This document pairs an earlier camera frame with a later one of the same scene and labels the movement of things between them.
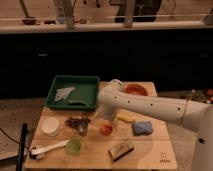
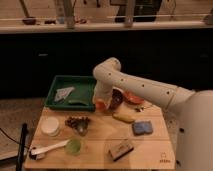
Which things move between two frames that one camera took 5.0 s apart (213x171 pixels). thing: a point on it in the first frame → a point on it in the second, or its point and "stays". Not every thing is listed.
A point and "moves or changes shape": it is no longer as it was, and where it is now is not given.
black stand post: x=20 y=159 stays
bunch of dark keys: x=80 y=123 stays
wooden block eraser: x=119 y=150 stays
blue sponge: x=140 y=128 stays
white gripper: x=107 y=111 → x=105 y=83
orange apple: x=106 y=129 moves or changes shape
